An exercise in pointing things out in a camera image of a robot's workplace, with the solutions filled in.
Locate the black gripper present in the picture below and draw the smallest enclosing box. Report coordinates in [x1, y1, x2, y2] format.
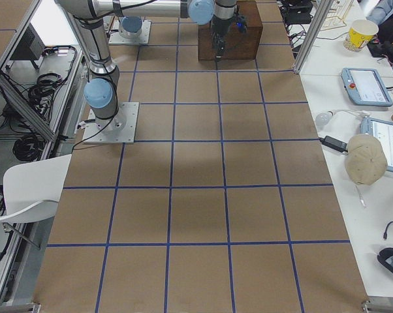
[210, 15, 235, 61]

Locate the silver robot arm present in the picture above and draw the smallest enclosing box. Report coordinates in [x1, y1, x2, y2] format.
[56, 0, 238, 80]
[119, 16, 143, 38]

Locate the dark wooden drawer cabinet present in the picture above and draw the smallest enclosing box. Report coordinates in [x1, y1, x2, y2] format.
[198, 1, 263, 61]

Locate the white light bulb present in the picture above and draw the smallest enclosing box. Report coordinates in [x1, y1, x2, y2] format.
[315, 111, 334, 128]

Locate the yellow popcorn paper cup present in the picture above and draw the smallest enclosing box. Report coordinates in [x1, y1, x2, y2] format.
[343, 20, 379, 52]

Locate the far blue teach pendant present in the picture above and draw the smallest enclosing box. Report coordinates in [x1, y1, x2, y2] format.
[341, 68, 393, 108]

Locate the blue teach pendant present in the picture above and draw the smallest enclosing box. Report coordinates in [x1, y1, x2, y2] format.
[341, 68, 393, 108]
[360, 117, 393, 173]

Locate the black power adapter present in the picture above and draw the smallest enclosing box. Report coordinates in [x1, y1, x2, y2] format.
[319, 136, 348, 153]

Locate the beige baseball cap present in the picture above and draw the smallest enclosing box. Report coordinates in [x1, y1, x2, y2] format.
[345, 134, 388, 185]

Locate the near blue teach pendant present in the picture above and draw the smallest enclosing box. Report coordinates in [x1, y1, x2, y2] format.
[360, 117, 393, 173]

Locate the white plastic chair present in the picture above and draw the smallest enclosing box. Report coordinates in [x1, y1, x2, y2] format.
[0, 154, 72, 224]

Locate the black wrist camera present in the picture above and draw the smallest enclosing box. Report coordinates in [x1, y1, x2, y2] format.
[234, 5, 247, 33]

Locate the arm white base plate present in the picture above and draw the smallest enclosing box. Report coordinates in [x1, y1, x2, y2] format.
[82, 102, 140, 144]
[108, 20, 151, 46]

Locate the aluminium frame post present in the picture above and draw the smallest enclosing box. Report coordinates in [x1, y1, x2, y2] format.
[293, 0, 333, 74]

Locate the gold wire rack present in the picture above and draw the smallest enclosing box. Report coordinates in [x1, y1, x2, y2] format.
[321, 0, 353, 31]

